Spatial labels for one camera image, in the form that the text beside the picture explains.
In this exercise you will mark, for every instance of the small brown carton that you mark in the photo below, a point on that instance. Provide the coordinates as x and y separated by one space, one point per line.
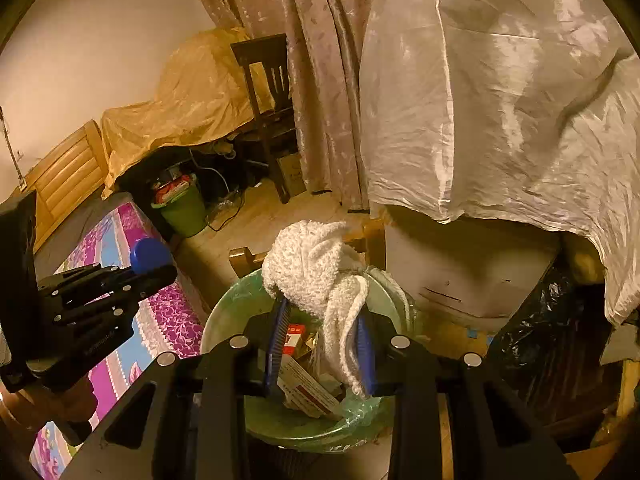
292 175

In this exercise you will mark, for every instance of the dark grey mattress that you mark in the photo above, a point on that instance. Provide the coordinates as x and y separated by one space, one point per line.
85 220

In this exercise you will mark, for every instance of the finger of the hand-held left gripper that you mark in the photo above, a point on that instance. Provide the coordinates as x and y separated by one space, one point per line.
90 275
135 287

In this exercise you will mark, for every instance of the yellow cloth cover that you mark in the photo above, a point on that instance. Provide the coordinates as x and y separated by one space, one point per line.
190 95

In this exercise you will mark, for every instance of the long white red-striped box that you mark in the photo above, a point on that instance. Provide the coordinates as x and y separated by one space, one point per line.
307 385

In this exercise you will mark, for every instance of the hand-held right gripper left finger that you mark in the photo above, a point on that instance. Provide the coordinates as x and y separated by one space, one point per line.
278 341

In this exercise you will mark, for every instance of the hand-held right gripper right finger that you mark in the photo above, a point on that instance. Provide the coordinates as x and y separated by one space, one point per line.
365 357

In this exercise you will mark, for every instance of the black plastic bag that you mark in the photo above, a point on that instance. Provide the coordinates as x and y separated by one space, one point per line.
555 345

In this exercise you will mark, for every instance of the wooden headboard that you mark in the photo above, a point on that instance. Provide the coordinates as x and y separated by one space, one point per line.
65 175

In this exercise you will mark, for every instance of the person's left forearm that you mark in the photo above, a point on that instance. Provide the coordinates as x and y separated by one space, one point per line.
45 410

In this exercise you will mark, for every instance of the white plastic sheet cover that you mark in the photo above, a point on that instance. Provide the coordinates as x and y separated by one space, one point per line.
500 85

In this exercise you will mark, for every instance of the cardboard box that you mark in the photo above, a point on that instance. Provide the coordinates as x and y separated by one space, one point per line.
450 337

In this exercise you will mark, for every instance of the dark wooden chair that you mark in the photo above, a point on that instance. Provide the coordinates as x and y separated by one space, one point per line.
270 125

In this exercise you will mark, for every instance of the beige patterned curtain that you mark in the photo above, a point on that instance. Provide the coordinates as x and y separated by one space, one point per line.
320 60

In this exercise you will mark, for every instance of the blue round plastic cap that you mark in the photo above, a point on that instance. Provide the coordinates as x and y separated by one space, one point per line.
150 255

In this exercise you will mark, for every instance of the trash bin with green bag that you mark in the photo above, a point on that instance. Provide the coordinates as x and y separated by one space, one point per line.
225 320

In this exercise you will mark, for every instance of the purple floral bedsheet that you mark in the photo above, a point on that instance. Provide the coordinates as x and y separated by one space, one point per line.
165 310

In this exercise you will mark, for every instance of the green bucket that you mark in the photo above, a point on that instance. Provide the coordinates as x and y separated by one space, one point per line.
185 215

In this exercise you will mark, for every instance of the red and white small box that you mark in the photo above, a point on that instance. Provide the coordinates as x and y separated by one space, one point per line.
295 339

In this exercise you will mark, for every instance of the white towel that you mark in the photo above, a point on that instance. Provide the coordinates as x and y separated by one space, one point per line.
310 265

